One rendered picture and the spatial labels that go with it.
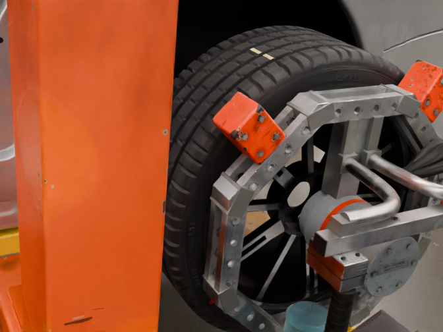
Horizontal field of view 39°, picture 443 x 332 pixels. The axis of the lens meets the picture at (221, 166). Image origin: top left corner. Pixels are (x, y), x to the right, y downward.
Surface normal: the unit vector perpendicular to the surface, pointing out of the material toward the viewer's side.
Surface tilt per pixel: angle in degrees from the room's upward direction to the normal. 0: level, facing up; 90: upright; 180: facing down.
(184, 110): 53
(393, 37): 90
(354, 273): 90
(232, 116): 45
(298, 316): 0
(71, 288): 90
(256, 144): 90
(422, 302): 0
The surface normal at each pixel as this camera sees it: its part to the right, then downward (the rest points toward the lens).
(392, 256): 0.48, 0.41
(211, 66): -0.44, -0.66
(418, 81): -0.66, -0.41
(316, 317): 0.09, -0.90
